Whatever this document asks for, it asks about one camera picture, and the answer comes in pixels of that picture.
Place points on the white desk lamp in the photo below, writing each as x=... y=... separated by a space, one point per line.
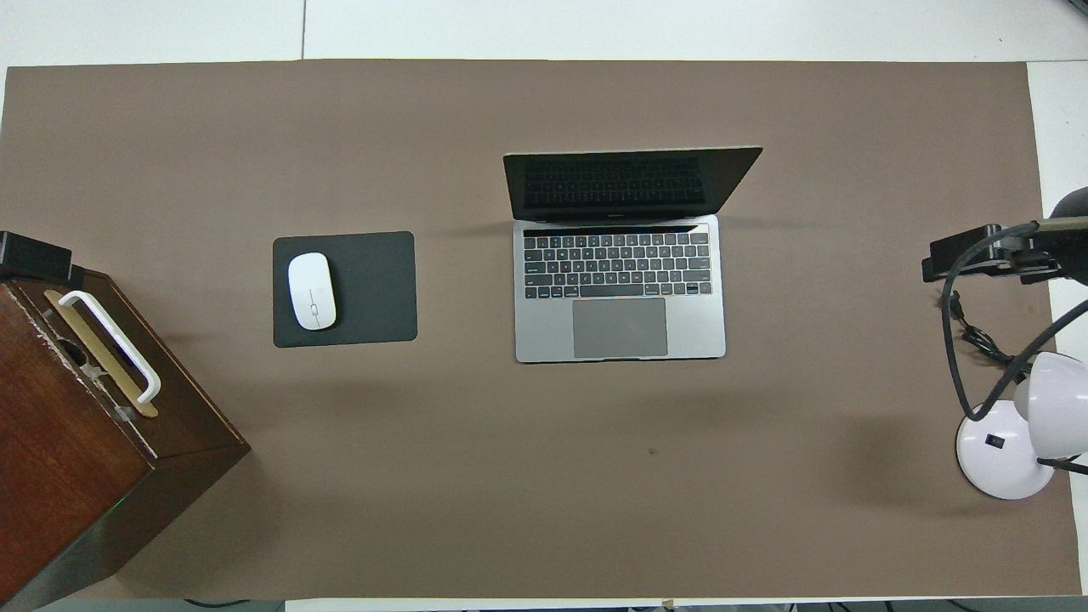
x=990 y=450

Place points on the dark brown wooden box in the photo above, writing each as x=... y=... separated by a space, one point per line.
x=68 y=459

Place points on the brown table mat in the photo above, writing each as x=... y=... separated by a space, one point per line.
x=544 y=476

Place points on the black mouse pad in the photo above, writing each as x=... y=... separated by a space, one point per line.
x=374 y=289

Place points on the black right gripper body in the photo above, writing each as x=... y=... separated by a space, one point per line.
x=1075 y=204

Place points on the white computer mouse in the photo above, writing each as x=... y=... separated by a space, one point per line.
x=312 y=291

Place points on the silver laptop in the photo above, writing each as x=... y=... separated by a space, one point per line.
x=620 y=327

